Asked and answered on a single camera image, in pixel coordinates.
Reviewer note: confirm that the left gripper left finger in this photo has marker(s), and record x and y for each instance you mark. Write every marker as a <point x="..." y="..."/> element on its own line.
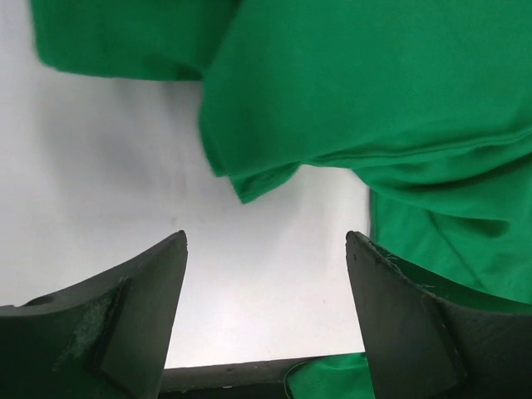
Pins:
<point x="105" y="337"/>

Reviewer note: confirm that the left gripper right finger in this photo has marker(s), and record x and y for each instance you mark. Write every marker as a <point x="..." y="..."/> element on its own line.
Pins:
<point x="426" y="336"/>

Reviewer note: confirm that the green t-shirt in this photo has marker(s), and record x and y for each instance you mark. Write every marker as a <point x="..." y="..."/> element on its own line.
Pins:
<point x="427" y="102"/>

